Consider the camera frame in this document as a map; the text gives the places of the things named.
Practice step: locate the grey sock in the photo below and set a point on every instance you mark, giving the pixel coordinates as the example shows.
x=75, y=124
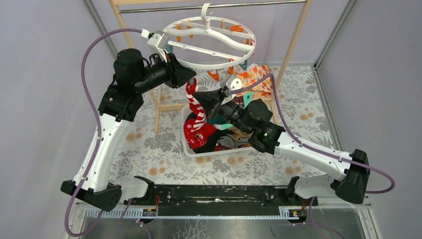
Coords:
x=231, y=143

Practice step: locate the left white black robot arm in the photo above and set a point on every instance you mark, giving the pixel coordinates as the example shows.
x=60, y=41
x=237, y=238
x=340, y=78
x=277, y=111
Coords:
x=133, y=76

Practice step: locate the white round clip hanger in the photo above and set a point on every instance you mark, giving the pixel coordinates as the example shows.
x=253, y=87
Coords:
x=209, y=42

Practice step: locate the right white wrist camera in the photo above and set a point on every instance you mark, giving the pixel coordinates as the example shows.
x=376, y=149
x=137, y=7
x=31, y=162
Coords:
x=231, y=84

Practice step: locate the metal rack rod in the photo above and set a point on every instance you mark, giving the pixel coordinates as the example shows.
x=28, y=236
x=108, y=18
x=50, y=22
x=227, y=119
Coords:
x=228, y=5

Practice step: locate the orange floral cloth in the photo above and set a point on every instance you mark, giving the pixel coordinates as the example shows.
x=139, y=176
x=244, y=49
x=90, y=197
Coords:
x=253, y=74

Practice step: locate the wooden clothes rack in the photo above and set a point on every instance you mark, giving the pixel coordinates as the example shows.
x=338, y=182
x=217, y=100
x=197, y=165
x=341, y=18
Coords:
x=114, y=4

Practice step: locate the red white striped sock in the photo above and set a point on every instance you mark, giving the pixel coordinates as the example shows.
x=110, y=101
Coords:
x=194, y=105

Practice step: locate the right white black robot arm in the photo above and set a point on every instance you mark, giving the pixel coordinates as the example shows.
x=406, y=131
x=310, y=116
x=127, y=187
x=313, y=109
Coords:
x=345, y=174

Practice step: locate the white laundry basket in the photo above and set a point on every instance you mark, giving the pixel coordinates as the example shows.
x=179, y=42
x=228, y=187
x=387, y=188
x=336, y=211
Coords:
x=184, y=113

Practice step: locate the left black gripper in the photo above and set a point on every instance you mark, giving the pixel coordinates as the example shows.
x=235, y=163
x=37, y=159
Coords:
x=172, y=69

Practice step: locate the red bear christmas sock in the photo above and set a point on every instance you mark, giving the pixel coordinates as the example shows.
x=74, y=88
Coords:
x=199, y=138

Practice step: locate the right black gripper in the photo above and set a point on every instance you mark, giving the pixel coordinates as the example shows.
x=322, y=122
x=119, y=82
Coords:
x=213, y=101

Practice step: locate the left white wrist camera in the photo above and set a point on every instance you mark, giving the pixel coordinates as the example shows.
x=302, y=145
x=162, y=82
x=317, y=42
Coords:
x=157, y=42

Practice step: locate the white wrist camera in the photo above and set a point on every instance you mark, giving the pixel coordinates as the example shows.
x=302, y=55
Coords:
x=157, y=42
x=231, y=84

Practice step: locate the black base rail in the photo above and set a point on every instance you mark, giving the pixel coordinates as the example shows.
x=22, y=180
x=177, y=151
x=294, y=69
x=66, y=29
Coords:
x=224, y=201

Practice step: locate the tan brown sock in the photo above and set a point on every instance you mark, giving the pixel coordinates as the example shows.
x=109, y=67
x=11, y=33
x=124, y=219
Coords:
x=238, y=135

